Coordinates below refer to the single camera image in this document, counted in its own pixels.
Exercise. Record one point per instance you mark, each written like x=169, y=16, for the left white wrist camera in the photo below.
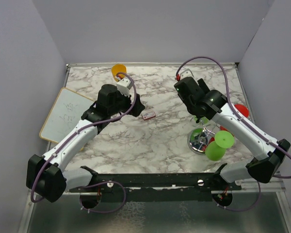
x=124, y=86

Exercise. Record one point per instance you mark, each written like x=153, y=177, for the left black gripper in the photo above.
x=137, y=108

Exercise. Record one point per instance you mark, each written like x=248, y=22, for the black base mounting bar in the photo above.
x=157, y=187

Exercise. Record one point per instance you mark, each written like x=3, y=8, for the red plastic wine glass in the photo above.
x=243, y=110

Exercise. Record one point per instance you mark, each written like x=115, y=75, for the yellow framed whiteboard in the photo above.
x=64, y=115

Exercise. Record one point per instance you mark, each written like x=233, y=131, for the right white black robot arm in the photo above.
x=268, y=152

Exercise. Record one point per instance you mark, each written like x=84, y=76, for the near green wine glass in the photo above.
x=217, y=148

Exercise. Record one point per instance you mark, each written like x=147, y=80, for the orange plastic wine glass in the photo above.
x=117, y=71

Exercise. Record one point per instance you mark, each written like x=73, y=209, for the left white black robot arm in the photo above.
x=46, y=175

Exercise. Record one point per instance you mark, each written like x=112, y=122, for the chrome wire wine glass rack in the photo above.
x=199, y=137

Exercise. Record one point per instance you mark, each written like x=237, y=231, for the small red white card box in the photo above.
x=148, y=115

